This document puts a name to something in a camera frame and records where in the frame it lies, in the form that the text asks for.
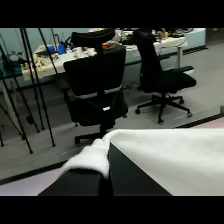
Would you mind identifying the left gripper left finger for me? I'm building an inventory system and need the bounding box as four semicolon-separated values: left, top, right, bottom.
38;168;105;197

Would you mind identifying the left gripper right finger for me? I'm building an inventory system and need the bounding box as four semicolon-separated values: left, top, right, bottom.
107;142;173;197

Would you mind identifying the white shirt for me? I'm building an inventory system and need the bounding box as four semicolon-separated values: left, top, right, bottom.
58;128;224;197

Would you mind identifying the black tripod stand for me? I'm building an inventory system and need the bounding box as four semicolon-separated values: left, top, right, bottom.
19;28;57;148
0;44;35;155

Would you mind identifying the black office chair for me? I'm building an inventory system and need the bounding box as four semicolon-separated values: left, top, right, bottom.
132;29;198;125
62;28;130;145

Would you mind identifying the white cluttered desk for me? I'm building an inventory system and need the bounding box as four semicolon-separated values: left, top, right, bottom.
21;28;208;82

